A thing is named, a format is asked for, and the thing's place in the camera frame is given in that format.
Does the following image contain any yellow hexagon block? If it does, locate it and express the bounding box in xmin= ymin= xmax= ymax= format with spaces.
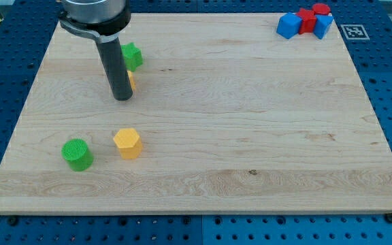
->
xmin=113 ymin=128 xmax=143 ymax=159

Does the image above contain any blue triangle block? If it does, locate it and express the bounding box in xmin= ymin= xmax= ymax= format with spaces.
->
xmin=313 ymin=15 xmax=333 ymax=39

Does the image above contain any yellow heart block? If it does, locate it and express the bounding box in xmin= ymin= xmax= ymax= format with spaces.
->
xmin=127 ymin=70 xmax=136 ymax=91

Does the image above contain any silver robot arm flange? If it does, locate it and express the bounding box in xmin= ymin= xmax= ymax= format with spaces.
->
xmin=59 ymin=0 xmax=131 ymax=44

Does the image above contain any green star block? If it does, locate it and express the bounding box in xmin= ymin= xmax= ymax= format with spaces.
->
xmin=121 ymin=42 xmax=143 ymax=71

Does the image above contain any blue cube block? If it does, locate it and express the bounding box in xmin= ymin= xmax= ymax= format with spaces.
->
xmin=276 ymin=12 xmax=302 ymax=39

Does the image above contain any red cylinder block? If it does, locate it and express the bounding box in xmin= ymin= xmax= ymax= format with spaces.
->
xmin=312 ymin=3 xmax=331 ymax=16

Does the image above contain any red star block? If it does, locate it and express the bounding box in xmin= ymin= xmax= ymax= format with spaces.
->
xmin=295 ymin=8 xmax=317 ymax=35

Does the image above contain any wooden board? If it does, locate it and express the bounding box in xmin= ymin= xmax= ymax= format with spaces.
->
xmin=0 ymin=14 xmax=392 ymax=216

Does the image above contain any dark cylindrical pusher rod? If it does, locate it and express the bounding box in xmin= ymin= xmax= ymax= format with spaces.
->
xmin=96 ymin=38 xmax=133 ymax=101

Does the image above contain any green cylinder block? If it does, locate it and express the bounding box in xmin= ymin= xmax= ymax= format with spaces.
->
xmin=61 ymin=138 xmax=94 ymax=172

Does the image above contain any white fiducial marker tag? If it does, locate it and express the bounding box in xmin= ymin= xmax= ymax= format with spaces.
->
xmin=341 ymin=24 xmax=370 ymax=40

